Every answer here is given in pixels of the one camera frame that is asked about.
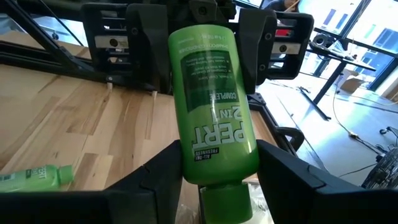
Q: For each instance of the brown cardboard box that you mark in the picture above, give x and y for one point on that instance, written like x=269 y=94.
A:
x=353 y=84

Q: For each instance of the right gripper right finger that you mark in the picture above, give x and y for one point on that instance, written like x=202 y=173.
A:
x=298 y=193

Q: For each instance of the grey tape roll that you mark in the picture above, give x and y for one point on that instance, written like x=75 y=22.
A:
x=320 y=40

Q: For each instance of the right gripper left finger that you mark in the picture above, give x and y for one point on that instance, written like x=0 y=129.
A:
x=158 y=180

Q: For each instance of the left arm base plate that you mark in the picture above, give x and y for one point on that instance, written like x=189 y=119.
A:
x=121 y=82

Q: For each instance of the small green bottle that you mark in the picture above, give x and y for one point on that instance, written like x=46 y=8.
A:
x=31 y=179
x=214 y=124

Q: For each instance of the black office desk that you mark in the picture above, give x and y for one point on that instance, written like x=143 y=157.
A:
x=329 y=82

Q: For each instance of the black floor fan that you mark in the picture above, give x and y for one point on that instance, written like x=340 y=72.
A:
x=385 y=174

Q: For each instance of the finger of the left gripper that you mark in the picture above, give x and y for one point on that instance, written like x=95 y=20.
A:
x=256 y=43
x=149 y=37

